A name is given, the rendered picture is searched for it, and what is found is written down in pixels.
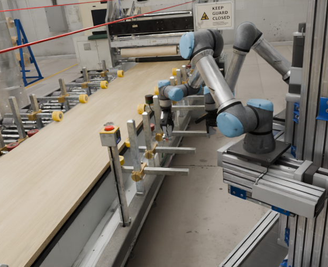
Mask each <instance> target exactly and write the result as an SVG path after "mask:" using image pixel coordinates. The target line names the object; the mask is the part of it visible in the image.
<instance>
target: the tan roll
mask: <svg viewBox="0 0 328 267"><path fill-rule="evenodd" d="M179 51H180V49H177V46H160V47H142V48H125V49H121V52H115V54H116V55H121V56H122V58H125V57H145V56H166V55H177V54H178V52H179Z"/></svg>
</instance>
